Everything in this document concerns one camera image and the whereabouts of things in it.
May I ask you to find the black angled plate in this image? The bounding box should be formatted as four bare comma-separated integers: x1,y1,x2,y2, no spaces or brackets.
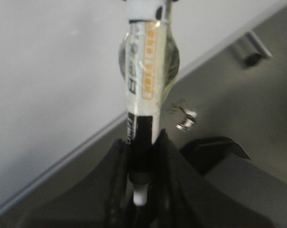
180,136,251,176

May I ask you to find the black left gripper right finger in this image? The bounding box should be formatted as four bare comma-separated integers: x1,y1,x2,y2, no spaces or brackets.
154,129,274,228

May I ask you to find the white whiteboard with aluminium frame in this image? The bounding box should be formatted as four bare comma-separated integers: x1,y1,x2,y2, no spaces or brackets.
0,0,287,212

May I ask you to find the shiny metal clip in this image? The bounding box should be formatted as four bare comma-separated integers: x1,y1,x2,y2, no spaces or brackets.
169,102,198,132

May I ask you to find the white black whiteboard marker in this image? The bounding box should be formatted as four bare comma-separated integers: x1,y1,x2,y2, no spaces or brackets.
119,0,180,207

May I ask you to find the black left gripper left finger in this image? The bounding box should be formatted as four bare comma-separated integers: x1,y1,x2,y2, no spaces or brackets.
21,139,128,228

